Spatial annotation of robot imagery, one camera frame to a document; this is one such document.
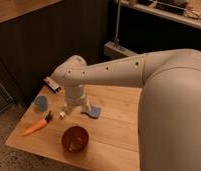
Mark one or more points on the metal pole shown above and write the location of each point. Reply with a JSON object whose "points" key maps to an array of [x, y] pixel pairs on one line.
{"points": [[116, 38]]}

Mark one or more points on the dark red ceramic bowl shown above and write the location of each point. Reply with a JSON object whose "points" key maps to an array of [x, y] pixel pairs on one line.
{"points": [[75, 139]]}

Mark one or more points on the grey metal beam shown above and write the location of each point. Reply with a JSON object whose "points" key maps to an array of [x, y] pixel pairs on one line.
{"points": [[116, 52]]}

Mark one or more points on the red and white box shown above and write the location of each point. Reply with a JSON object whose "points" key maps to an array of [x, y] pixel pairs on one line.
{"points": [[54, 86]]}

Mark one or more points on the orange pepper with dark stem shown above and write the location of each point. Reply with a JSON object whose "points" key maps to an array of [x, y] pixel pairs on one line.
{"points": [[38, 125]]}

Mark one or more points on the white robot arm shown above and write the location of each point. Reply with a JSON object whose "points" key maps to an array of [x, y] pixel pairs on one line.
{"points": [[169, 113]]}

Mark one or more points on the shelf with clutter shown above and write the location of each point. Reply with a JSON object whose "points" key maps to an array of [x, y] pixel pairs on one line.
{"points": [[187, 13]]}

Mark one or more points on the blue cloth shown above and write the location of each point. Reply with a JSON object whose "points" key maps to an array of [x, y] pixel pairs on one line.
{"points": [[95, 112]]}

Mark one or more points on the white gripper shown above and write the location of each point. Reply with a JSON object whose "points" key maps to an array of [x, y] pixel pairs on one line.
{"points": [[75, 96]]}

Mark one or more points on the blue cup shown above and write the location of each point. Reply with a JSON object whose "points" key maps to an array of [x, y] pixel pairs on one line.
{"points": [[41, 103]]}

